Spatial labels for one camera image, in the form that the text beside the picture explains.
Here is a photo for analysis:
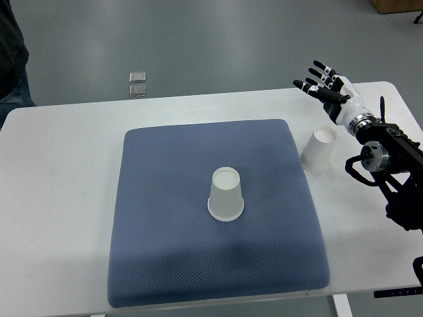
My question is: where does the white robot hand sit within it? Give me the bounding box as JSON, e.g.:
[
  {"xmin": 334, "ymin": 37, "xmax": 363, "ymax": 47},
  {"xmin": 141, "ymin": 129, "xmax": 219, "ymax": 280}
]
[{"xmin": 293, "ymin": 60, "xmax": 374, "ymax": 128}]

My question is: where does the white paper cup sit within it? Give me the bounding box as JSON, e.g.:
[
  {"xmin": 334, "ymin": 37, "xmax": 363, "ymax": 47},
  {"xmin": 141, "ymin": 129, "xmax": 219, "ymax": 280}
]
[
  {"xmin": 300, "ymin": 127, "xmax": 336, "ymax": 173},
  {"xmin": 208, "ymin": 166, "xmax": 244, "ymax": 222}
]

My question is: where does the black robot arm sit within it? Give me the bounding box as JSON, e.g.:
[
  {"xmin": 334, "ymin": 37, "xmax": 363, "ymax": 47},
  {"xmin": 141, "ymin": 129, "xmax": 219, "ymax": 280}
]
[{"xmin": 293, "ymin": 61, "xmax": 422, "ymax": 231}]

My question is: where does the brown wooden box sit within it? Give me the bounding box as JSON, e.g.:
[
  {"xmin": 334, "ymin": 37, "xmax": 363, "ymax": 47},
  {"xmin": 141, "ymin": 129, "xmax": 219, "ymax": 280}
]
[{"xmin": 370, "ymin": 0, "xmax": 422, "ymax": 15}]

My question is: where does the black tripod leg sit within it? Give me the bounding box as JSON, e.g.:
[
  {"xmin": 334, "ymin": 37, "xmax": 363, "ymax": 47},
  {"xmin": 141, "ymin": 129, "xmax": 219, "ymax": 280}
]
[{"xmin": 413, "ymin": 11, "xmax": 423, "ymax": 24}]

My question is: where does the blue textured cushion mat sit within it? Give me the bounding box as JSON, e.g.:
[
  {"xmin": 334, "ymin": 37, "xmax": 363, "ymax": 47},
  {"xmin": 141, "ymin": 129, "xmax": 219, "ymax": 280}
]
[{"xmin": 108, "ymin": 119, "xmax": 330, "ymax": 308}]

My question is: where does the lower metal floor plate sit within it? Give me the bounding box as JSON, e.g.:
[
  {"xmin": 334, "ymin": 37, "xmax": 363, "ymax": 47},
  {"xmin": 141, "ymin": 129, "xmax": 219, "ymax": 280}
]
[{"xmin": 130, "ymin": 85, "xmax": 147, "ymax": 98}]

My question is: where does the metal floor plate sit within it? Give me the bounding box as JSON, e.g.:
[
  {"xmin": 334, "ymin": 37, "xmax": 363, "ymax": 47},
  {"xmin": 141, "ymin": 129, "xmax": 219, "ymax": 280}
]
[
  {"xmin": 130, "ymin": 85, "xmax": 147, "ymax": 98},
  {"xmin": 129, "ymin": 71, "xmax": 146, "ymax": 83}
]

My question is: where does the upper metal floor plate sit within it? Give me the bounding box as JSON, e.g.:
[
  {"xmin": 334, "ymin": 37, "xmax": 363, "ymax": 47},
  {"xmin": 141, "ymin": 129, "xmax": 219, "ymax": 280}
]
[{"xmin": 129, "ymin": 71, "xmax": 146, "ymax": 83}]

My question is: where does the black table control panel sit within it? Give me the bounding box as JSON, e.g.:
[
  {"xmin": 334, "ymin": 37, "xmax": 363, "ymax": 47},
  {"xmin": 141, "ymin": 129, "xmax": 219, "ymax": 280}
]
[{"xmin": 373, "ymin": 287, "xmax": 422, "ymax": 299}]

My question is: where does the white table leg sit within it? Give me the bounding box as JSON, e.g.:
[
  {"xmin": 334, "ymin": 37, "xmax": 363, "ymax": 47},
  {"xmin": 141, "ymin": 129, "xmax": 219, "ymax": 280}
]
[{"xmin": 332, "ymin": 294, "xmax": 353, "ymax": 317}]

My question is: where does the person in dark clothes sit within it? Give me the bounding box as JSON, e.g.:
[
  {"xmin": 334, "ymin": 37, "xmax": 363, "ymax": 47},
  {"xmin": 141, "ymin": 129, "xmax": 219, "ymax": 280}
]
[{"xmin": 1, "ymin": 1, "xmax": 36, "ymax": 125}]

